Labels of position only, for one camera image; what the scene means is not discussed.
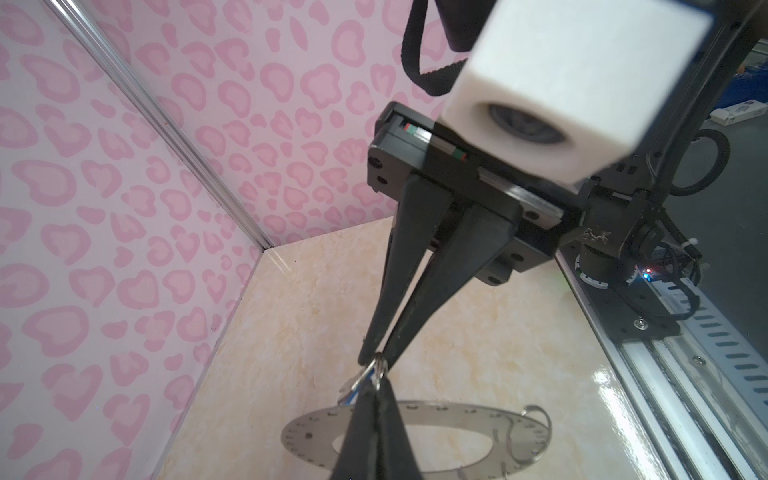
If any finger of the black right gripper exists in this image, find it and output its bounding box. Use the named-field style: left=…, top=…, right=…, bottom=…
left=358, top=174, right=452, bottom=366
left=383, top=204, right=518, bottom=367

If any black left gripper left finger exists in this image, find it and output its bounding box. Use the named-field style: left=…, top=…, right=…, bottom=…
left=331, top=380, right=379, bottom=480

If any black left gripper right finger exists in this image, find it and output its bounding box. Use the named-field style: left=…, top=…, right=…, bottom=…
left=377, top=377, right=423, bottom=480

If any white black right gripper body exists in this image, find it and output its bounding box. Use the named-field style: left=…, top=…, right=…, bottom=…
left=367, top=100, right=586, bottom=287

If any blue key tag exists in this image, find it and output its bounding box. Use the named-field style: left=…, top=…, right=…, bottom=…
left=337, top=388, right=358, bottom=406

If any split ring gripped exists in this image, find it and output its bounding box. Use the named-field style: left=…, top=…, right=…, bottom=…
left=344, top=352, right=388, bottom=392

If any split ring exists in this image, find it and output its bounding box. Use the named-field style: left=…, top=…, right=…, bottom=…
left=506, top=404, right=553, bottom=466

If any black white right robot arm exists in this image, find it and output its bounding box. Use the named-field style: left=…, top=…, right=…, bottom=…
left=358, top=1, right=767, bottom=366

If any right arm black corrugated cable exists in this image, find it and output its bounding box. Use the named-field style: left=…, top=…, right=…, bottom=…
left=400, top=0, right=469, bottom=97

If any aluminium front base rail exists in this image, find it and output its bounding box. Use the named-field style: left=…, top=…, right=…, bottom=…
left=557, top=246, right=767, bottom=479

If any aluminium right back corner post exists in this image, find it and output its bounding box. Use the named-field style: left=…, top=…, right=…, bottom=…
left=43, top=0, right=274, bottom=250

